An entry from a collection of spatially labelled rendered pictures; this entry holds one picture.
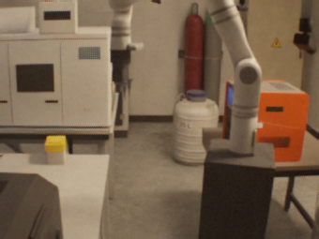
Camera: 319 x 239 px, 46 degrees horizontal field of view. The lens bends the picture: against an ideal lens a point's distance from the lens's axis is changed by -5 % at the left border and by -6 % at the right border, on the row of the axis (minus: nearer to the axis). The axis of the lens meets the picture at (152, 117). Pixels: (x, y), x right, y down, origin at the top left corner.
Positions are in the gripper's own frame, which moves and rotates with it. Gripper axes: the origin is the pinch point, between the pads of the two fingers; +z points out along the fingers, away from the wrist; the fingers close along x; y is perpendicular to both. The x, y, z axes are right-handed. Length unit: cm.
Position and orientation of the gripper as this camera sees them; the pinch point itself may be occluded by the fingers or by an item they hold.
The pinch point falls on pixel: (127, 97)
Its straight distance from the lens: 145.4
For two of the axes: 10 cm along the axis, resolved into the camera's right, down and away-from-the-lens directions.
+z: -0.2, 9.6, 2.9
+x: -2.5, 2.7, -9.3
